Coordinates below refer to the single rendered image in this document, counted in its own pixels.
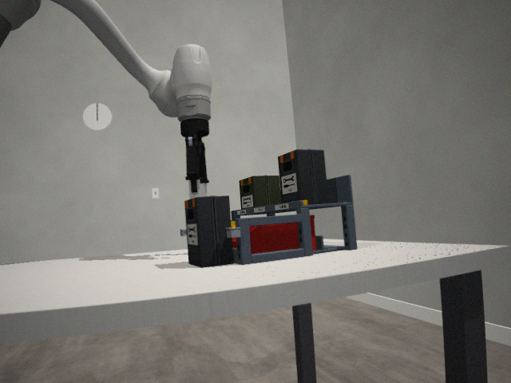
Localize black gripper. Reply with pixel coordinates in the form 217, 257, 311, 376
180, 118, 209, 199

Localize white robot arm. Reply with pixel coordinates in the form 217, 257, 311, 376
0, 0, 212, 122

